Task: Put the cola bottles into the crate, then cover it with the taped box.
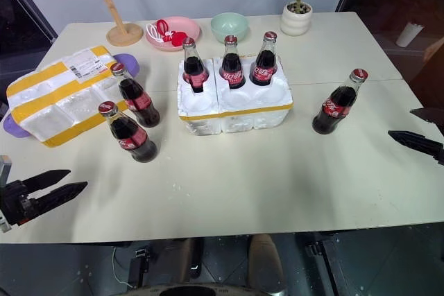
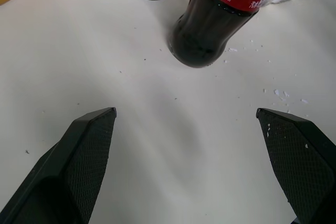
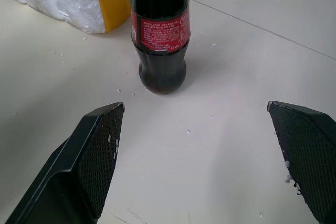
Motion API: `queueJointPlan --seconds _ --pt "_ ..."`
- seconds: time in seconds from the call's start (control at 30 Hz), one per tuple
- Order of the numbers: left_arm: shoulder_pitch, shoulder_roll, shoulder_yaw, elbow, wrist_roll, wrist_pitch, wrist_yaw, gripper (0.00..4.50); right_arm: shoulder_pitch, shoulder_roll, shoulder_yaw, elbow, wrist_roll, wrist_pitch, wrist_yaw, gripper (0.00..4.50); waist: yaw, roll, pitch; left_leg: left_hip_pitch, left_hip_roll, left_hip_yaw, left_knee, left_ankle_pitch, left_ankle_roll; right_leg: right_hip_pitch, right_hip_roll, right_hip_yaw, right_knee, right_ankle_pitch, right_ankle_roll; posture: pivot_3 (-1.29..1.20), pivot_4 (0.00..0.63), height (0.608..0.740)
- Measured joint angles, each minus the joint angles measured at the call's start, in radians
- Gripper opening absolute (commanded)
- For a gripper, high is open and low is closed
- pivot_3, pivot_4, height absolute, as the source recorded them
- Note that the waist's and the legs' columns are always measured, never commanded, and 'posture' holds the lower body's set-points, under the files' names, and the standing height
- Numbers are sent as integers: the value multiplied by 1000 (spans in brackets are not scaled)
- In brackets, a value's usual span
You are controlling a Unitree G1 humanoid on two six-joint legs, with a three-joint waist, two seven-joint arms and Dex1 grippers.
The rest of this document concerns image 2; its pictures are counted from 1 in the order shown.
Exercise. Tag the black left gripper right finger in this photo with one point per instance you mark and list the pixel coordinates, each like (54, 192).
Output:
(299, 161)

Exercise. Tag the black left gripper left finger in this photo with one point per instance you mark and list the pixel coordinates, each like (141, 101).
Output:
(71, 171)

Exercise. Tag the red label cola bottle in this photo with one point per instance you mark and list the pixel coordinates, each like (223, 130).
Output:
(210, 22)

